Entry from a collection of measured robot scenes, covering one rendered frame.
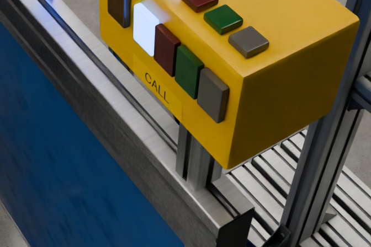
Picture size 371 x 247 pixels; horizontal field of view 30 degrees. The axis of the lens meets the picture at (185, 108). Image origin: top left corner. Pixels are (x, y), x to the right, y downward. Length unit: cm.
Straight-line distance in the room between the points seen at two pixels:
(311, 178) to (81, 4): 107
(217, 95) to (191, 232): 24
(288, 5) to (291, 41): 3
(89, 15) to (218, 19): 169
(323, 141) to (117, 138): 61
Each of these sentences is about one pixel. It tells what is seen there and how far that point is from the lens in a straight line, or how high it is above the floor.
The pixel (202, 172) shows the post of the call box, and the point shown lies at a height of 88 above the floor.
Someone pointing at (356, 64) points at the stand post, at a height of 62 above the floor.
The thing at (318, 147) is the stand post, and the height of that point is 41.
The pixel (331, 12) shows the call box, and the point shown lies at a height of 107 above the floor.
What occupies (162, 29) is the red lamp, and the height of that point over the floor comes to 106.
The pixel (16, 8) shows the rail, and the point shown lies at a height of 84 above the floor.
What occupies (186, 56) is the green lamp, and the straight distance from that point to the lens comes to 42.
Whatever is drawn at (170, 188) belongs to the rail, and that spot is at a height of 84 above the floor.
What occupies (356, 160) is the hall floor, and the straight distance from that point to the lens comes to 181.
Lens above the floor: 134
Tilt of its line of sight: 47 degrees down
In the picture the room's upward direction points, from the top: 6 degrees clockwise
